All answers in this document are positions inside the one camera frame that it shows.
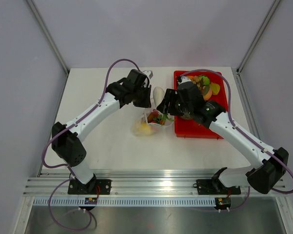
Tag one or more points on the left aluminium frame post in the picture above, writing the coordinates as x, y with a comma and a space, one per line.
45, 31

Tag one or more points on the white slotted cable duct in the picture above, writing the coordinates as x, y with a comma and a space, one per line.
128, 201

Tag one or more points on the tan longan bunch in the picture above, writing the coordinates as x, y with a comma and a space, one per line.
197, 81

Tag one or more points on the right aluminium frame post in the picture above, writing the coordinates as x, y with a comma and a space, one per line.
258, 35

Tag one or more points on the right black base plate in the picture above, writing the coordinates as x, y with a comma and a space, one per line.
214, 187

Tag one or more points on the aluminium rail beam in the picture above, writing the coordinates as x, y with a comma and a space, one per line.
154, 183

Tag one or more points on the green leafy vegetable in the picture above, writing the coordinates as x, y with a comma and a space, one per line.
203, 80

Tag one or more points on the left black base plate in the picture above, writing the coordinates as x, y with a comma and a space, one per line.
98, 186

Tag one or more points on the yellow mango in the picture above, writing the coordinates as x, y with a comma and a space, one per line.
142, 129

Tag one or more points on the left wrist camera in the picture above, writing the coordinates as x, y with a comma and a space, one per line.
148, 73

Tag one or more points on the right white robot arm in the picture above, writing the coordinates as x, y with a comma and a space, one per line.
267, 165

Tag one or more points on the red plastic tray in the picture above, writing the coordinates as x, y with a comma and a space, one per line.
198, 126

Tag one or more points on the peach fruit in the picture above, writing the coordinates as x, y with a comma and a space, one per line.
207, 93

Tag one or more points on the pink red grape bunch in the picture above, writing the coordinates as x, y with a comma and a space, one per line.
154, 114

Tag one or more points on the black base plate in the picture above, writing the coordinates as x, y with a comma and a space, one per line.
98, 186
214, 187

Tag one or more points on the yellow star fruit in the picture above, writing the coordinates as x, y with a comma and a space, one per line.
215, 88

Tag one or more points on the green netted melon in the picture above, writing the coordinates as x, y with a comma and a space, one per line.
186, 117

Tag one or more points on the white garlic bulb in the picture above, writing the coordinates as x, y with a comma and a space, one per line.
158, 95

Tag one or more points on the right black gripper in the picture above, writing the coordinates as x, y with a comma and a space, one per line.
171, 95

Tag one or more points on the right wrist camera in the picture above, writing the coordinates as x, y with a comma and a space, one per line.
183, 79

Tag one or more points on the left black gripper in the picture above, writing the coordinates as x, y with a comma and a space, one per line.
146, 103

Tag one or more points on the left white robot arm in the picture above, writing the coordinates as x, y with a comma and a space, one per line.
68, 138

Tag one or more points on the clear zip top bag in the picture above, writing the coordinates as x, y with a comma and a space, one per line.
143, 118

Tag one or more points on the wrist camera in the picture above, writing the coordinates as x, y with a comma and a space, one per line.
148, 73
183, 79

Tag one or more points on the aluminium frame post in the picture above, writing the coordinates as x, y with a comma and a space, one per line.
45, 31
258, 35

